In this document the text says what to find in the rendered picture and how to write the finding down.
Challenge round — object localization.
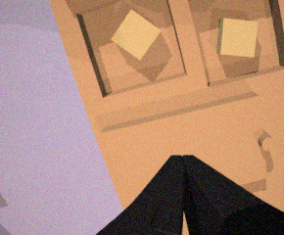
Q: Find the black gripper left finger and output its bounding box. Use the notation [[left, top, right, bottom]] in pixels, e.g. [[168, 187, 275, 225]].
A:
[[96, 156, 186, 235]]

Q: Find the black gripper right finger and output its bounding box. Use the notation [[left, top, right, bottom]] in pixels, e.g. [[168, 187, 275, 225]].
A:
[[182, 156, 284, 235]]

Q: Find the tan block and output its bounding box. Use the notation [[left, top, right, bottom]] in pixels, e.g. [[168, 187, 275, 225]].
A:
[[111, 11, 161, 60], [216, 19, 259, 58]]

